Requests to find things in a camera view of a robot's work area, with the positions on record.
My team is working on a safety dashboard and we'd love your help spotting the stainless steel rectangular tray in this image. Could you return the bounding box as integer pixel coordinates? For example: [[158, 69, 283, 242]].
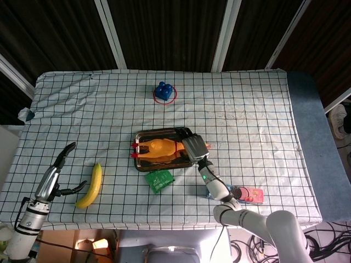
[[133, 127, 198, 173]]

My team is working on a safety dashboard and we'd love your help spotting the blue Oreo cookie box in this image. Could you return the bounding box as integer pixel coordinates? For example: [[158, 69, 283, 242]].
[[205, 186, 264, 205]]

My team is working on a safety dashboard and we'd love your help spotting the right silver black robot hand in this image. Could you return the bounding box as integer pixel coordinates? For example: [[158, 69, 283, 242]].
[[175, 127, 211, 163]]

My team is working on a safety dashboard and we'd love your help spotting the white frame post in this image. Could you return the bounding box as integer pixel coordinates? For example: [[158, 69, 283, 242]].
[[324, 87, 351, 113], [211, 0, 242, 72], [0, 53, 35, 99], [265, 0, 312, 69], [94, 0, 127, 69]]

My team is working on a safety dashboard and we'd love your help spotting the thin red ring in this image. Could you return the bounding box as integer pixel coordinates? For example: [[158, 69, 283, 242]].
[[152, 87, 178, 105]]

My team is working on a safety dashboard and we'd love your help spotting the yellow banana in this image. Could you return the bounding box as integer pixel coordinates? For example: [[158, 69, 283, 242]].
[[75, 162, 103, 209]]

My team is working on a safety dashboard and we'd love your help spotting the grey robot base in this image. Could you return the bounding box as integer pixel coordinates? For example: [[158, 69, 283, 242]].
[[117, 228, 228, 263]]

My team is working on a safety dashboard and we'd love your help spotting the dark pleated curtain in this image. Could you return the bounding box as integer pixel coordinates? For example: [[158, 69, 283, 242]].
[[0, 0, 351, 125]]

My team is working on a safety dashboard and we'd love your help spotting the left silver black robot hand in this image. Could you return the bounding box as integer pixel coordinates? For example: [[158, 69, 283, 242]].
[[35, 141, 88, 203]]

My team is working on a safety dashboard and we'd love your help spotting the white black-grid tablecloth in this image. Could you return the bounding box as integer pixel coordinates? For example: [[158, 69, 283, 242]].
[[0, 68, 321, 231]]

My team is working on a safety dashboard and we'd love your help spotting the orange rubber chicken toy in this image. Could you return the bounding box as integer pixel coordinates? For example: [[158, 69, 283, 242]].
[[130, 138, 212, 160]]

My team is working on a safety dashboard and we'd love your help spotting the blue toy building brick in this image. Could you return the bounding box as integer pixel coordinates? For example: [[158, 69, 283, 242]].
[[154, 81, 174, 101]]

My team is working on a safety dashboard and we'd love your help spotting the green sachet packet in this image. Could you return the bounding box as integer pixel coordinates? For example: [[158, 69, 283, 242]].
[[145, 169, 176, 195]]

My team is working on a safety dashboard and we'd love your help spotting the white sneaker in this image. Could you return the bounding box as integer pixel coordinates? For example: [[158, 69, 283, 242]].
[[328, 104, 351, 140]]

